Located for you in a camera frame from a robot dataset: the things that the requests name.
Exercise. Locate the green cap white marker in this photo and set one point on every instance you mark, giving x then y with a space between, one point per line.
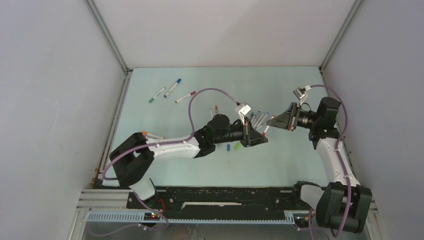
156 95

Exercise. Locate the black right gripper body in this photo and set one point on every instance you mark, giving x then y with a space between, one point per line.
297 116

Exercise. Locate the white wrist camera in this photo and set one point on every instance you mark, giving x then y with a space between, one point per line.
242 110
301 93

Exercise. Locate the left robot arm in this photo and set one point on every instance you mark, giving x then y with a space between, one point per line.
131 159

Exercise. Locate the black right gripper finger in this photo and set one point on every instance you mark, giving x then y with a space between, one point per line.
283 116
283 124

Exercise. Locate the red cap white marker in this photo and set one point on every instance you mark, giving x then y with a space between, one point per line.
267 126

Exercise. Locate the grey cable duct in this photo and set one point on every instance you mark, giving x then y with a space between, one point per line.
144 217

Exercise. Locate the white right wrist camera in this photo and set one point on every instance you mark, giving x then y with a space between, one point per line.
301 93

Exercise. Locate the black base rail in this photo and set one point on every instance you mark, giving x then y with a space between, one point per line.
241 203

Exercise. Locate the orange cap marker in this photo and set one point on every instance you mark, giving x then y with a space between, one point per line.
152 135

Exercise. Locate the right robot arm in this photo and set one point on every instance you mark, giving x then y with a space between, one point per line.
344 203

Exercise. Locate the dark red cap marker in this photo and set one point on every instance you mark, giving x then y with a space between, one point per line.
185 97

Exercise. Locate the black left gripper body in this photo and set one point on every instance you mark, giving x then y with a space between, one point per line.
246 134

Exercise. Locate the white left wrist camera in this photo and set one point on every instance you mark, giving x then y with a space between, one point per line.
242 110

